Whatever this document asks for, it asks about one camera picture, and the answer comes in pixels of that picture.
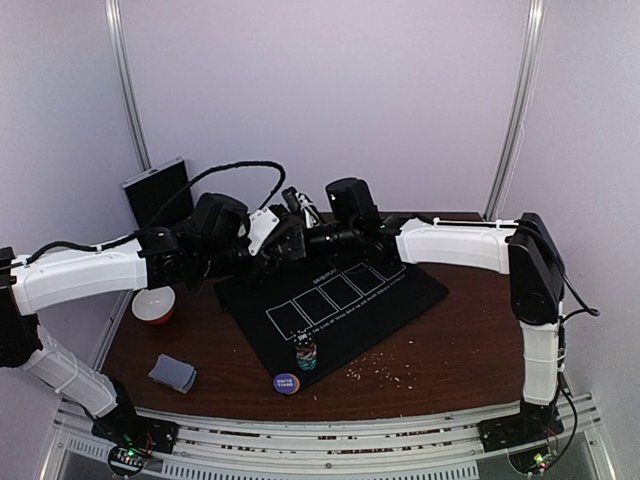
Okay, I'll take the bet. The aluminium frame post left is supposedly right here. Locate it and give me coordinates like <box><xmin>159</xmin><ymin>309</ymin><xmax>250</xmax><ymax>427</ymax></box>
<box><xmin>104</xmin><ymin>0</ymin><xmax>151</xmax><ymax>171</ymax></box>

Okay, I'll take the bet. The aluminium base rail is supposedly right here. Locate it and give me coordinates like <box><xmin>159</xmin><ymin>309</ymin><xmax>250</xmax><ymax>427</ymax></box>
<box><xmin>47</xmin><ymin>392</ymin><xmax>609</xmax><ymax>480</ymax></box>

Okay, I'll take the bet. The aluminium poker chip case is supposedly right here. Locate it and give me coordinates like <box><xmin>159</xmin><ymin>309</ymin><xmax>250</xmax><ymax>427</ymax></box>
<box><xmin>122</xmin><ymin>157</ymin><xmax>194</xmax><ymax>228</ymax></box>

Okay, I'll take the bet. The aluminium frame post right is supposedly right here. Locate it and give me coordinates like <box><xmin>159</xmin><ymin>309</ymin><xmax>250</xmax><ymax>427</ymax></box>
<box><xmin>483</xmin><ymin>0</ymin><xmax>548</xmax><ymax>220</ymax></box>

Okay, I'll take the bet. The orange white bowl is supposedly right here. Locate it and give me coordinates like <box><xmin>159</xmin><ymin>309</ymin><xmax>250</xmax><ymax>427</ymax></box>
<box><xmin>131</xmin><ymin>286</ymin><xmax>176</xmax><ymax>325</ymax></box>

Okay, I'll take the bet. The multicolour poker chip stack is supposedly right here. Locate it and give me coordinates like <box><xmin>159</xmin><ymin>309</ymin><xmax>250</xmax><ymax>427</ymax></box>
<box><xmin>293</xmin><ymin>331</ymin><xmax>317</xmax><ymax>371</ymax></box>

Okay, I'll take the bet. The aluminium frame post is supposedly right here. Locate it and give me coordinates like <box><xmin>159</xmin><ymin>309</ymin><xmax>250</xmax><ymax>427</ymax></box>
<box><xmin>104</xmin><ymin>0</ymin><xmax>151</xmax><ymax>171</ymax></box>
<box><xmin>483</xmin><ymin>0</ymin><xmax>548</xmax><ymax>220</ymax></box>

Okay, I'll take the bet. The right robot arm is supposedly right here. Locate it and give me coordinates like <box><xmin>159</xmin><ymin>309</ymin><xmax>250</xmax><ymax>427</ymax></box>
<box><xmin>265</xmin><ymin>177</ymin><xmax>565</xmax><ymax>442</ymax></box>

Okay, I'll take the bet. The purple small blind button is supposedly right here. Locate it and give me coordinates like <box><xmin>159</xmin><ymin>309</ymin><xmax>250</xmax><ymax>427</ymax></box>
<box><xmin>272</xmin><ymin>373</ymin><xmax>300</xmax><ymax>395</ymax></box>

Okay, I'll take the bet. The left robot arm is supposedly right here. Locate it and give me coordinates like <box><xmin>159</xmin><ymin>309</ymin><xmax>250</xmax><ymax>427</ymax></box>
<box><xmin>1</xmin><ymin>194</ymin><xmax>287</xmax><ymax>444</ymax></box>

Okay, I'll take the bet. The blue playing card deck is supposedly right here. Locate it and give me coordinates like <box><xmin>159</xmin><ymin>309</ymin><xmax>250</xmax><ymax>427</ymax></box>
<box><xmin>148</xmin><ymin>354</ymin><xmax>197</xmax><ymax>394</ymax></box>

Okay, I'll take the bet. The black poker mat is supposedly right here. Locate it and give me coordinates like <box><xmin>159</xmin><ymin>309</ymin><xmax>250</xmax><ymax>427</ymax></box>
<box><xmin>215</xmin><ymin>257</ymin><xmax>449</xmax><ymax>391</ymax></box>

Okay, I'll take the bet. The black braided cable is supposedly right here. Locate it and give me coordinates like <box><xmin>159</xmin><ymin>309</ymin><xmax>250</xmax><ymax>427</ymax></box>
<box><xmin>134</xmin><ymin>159</ymin><xmax>287</xmax><ymax>236</ymax></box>

